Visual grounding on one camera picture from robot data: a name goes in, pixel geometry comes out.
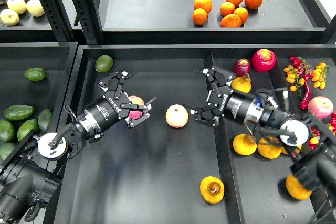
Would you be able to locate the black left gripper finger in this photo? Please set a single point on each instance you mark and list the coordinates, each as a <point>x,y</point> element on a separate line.
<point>127,107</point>
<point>116,77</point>

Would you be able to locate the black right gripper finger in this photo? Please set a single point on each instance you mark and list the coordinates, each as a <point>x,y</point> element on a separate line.
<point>219,90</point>
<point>198,113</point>

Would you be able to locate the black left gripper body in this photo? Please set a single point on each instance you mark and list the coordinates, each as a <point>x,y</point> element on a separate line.
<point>106,111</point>

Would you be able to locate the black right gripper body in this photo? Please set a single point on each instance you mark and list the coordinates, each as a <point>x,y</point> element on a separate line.
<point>235,105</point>

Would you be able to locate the green avocado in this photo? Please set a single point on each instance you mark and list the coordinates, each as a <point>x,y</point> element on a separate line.
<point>6,149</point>

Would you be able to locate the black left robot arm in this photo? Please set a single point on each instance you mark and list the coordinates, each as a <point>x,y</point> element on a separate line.
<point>29,175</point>

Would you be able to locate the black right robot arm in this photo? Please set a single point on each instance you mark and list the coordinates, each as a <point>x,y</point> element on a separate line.
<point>269,111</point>

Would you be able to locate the green avocado tray corner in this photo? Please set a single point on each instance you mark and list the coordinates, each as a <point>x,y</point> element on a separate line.
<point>104,63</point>

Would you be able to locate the green avocado left tray right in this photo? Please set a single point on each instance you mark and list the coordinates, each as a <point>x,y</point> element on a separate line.
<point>44,120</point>

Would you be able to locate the yellow pear brown top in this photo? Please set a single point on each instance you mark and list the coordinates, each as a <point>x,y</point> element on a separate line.
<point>297,150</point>

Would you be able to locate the green avocado left tray middle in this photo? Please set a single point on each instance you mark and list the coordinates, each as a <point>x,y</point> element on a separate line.
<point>26,128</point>

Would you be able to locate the green avocado left tray top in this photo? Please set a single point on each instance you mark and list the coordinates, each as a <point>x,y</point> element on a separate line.
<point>35,74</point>

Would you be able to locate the dark green avocado left tray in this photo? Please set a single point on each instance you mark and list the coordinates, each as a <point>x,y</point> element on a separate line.
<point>18,112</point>

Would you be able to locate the dark avocado left edge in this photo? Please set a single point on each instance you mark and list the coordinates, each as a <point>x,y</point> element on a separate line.
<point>8,133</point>

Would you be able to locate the yellow pear right tray bottom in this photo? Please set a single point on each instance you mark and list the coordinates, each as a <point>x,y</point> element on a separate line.
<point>296,189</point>

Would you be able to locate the pale yellow pear right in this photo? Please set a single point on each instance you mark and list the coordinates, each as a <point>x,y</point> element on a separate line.
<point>34,7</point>

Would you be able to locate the pale yellow pear front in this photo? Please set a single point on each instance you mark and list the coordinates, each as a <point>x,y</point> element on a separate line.
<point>9,17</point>

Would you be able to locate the pink red apple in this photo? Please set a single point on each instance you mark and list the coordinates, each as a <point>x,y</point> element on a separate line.
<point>138,101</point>

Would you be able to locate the pale yellow pink apple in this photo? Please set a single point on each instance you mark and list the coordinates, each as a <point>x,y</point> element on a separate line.
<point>176,116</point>

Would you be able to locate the dark red small apple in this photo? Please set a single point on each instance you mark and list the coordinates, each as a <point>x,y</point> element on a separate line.
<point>242,67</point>

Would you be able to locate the red apple right tray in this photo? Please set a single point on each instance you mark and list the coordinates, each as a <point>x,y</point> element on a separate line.
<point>263,60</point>

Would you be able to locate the orange front bottom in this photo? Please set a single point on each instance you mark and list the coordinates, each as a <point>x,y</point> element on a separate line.
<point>231,20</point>

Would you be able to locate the orange lower left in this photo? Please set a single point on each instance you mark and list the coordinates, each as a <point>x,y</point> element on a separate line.
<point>199,16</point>

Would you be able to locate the black centre tray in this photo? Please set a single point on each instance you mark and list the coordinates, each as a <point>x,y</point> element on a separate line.
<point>152,173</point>

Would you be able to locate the black tray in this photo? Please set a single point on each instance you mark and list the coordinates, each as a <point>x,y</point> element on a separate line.
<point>152,173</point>
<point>56,58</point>

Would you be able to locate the black left tray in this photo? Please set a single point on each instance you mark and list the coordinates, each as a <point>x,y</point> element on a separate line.
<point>56,58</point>

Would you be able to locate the orange centre small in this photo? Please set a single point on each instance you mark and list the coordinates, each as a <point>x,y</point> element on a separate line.
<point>227,8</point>

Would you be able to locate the orange middle right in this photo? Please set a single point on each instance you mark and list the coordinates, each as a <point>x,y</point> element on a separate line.
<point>242,13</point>

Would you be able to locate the red chili pepper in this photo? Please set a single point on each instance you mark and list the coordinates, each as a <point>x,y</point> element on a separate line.
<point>306,97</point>

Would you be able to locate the orange top left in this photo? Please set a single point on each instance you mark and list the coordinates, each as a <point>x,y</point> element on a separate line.
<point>206,5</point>

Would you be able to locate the upper cherry tomato bunch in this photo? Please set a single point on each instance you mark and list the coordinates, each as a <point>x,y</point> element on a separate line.
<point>300,72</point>

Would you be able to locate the cherry tomato bunch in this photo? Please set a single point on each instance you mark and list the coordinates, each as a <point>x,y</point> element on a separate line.
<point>319,132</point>
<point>300,72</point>

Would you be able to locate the lower cherry tomato bunch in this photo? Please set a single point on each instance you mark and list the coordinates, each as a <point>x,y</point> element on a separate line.
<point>319,132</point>

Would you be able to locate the pink apple far right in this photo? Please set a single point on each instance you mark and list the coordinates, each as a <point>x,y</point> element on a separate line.
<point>320,106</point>

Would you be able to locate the black shelf frame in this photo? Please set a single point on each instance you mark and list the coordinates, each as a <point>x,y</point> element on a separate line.
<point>170,22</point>

